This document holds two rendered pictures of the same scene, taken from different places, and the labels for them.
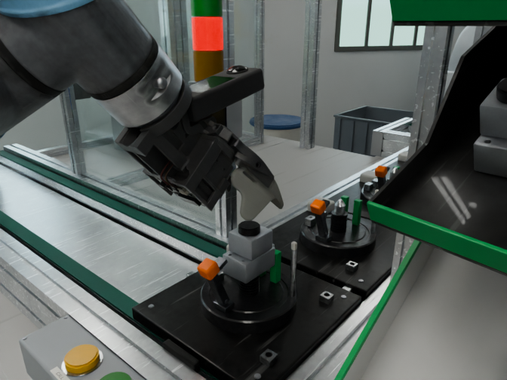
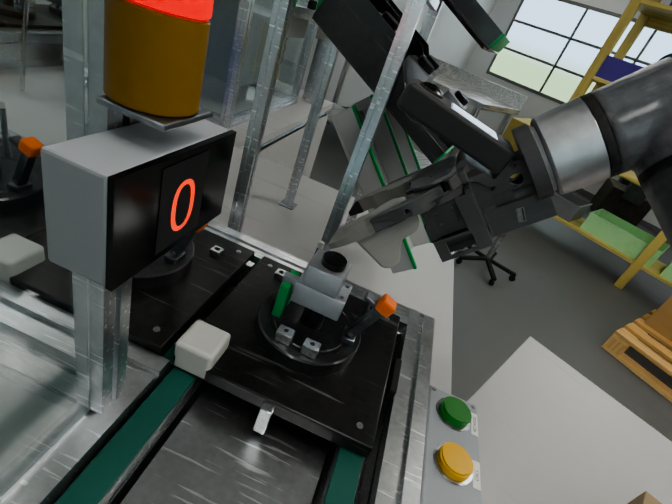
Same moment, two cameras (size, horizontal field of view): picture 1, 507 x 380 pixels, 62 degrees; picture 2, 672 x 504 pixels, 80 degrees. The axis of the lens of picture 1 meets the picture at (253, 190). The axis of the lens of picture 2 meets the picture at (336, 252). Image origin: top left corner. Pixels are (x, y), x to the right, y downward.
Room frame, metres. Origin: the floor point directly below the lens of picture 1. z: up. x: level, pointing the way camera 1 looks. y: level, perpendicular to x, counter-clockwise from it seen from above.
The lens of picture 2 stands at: (0.75, 0.33, 1.34)
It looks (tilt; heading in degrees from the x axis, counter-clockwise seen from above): 31 degrees down; 234
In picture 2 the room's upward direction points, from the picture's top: 21 degrees clockwise
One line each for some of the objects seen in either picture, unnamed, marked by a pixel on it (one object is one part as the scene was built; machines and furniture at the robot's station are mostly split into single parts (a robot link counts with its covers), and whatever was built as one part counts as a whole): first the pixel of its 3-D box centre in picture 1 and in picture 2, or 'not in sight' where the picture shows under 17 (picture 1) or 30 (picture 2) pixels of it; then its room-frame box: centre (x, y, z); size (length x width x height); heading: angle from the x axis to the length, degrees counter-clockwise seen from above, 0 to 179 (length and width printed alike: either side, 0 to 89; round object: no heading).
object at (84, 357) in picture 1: (82, 360); (453, 462); (0.41, 0.21, 0.96); 0.04 x 0.04 x 0.02
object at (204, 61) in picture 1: (208, 65); (156, 55); (0.73, 0.07, 1.29); 0.05 x 0.05 x 0.05
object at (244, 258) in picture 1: (253, 244); (319, 277); (0.52, 0.00, 1.06); 0.08 x 0.04 x 0.07; 139
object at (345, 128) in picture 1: (394, 135); not in sight; (2.48, -0.85, 0.73); 0.62 x 0.42 x 0.23; 50
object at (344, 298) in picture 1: (249, 307); (305, 336); (0.51, 0.01, 0.96); 0.24 x 0.24 x 0.02; 50
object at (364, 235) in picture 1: (339, 219); (141, 229); (0.71, -0.16, 1.01); 0.24 x 0.24 x 0.13; 50
